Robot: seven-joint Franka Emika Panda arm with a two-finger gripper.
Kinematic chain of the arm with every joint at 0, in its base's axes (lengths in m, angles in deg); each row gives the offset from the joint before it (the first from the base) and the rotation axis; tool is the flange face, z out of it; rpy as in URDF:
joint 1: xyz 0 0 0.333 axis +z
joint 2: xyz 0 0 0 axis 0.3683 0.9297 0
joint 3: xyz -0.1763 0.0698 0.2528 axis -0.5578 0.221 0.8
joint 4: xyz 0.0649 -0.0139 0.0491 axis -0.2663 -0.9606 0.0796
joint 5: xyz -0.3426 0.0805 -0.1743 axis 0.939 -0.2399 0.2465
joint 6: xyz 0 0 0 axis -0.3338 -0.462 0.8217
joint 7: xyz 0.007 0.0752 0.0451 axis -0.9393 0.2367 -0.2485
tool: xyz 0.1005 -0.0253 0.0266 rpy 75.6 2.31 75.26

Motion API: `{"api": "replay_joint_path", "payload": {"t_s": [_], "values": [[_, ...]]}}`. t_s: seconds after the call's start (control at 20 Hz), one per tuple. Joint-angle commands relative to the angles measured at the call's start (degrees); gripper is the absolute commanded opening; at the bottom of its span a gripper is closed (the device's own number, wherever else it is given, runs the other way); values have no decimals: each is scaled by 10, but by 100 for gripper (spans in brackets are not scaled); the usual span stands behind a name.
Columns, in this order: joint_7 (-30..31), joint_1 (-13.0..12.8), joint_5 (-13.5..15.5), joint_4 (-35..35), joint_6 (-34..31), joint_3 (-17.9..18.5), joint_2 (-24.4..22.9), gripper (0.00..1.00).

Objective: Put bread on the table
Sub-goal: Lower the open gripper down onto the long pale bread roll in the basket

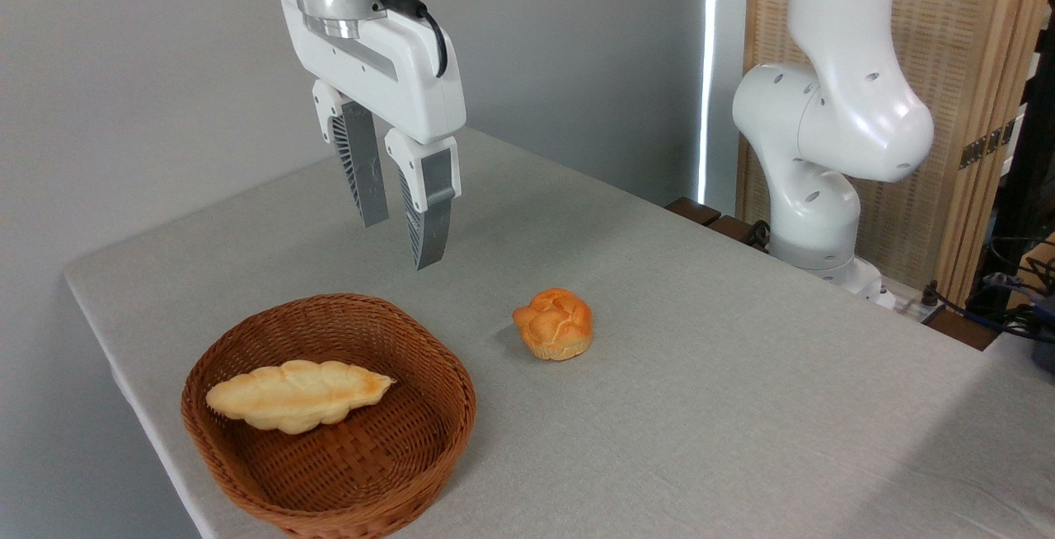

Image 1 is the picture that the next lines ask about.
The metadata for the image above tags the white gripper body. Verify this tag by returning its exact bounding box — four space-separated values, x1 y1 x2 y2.
280 0 467 145

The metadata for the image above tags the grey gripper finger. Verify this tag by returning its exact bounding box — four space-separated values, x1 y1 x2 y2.
385 128 462 271
311 79 391 229

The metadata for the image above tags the long braided bread loaf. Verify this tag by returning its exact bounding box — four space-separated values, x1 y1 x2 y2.
205 359 396 435

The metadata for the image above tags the round orange bread bun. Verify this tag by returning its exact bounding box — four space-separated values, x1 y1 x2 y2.
512 288 594 362

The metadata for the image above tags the brown wicker basket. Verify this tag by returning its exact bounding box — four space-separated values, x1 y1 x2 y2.
181 293 478 539

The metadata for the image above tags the dark wooden block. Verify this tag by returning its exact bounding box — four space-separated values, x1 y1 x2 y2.
921 307 1001 352
665 196 723 227
708 215 757 248

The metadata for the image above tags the grey tablecloth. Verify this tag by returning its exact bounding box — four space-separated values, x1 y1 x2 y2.
64 123 1055 539

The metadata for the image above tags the brass screen hinge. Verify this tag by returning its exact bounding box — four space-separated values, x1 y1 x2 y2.
958 120 1017 171

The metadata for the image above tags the black metal stand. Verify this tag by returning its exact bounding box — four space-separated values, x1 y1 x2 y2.
966 0 1055 319

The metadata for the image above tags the blue grey box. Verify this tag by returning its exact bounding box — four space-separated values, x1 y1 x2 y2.
1029 292 1055 375

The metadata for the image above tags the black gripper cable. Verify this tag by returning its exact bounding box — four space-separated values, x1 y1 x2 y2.
373 0 450 79

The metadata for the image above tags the white vertical frame post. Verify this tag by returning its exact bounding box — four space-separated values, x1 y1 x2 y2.
697 0 751 217

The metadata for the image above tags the black cable bundle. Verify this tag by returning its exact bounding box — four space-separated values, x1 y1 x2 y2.
923 234 1055 346

